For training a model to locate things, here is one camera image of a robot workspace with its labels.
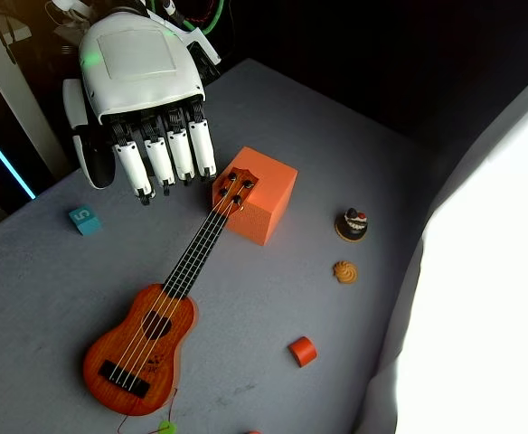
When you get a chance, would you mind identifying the large orange cube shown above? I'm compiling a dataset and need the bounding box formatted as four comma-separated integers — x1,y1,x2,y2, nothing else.
212,146,299,248

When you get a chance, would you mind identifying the teal number five block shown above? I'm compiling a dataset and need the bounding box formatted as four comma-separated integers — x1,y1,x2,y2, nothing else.
68,205,103,237

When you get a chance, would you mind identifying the toy swirl cookie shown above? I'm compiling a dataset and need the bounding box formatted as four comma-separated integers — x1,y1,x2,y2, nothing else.
332,259,359,286

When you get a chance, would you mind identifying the white cable bundle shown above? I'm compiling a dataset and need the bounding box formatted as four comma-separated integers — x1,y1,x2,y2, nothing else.
49,0,91,14

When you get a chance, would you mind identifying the grey table cloth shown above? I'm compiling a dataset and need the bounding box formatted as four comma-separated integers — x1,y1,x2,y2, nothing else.
0,57,528,434

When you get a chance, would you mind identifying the cyan light strip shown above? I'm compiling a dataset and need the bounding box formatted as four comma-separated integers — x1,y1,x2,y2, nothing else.
0,116,37,200

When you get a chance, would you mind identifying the toy chocolate cake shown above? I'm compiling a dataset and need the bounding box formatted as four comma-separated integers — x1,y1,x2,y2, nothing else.
335,207,370,243

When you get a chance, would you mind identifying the green cable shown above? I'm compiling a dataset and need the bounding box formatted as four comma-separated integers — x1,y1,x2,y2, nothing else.
148,0,227,36

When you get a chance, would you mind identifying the orange wooden ukulele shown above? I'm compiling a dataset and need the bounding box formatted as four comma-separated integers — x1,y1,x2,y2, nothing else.
81,165,259,417

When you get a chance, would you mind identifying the red-orange cylinder block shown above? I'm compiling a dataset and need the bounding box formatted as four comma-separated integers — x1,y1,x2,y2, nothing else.
288,335,318,369

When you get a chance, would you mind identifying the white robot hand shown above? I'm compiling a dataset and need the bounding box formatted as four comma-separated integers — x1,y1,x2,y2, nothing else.
61,9,223,207

